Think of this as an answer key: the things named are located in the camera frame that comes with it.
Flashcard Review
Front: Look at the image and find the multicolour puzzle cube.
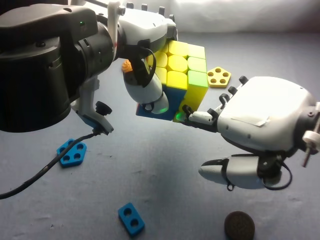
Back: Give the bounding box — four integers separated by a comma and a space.
135, 39, 210, 124

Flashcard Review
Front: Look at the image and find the blue rectangular two-hole block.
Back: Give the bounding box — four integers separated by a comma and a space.
117, 202, 146, 237

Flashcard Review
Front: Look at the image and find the dark chocolate sandwich cookie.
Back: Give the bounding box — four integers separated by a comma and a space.
223, 210, 256, 240

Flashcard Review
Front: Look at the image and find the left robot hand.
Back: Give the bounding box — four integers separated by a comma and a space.
116, 1, 179, 115

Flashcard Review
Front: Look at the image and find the yellow pentagon block with holes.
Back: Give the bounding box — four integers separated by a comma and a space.
206, 65, 233, 89

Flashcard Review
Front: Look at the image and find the grey table cloth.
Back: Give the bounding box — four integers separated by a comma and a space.
0, 31, 320, 240

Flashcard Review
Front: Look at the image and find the orange toy pastry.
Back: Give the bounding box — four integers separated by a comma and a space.
121, 59, 133, 74

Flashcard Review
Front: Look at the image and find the black camera cable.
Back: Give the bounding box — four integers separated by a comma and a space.
0, 132, 98, 200

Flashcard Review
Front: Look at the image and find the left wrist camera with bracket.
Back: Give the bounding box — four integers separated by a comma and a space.
70, 1, 126, 137

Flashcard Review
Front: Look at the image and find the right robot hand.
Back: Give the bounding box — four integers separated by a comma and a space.
181, 75, 318, 192

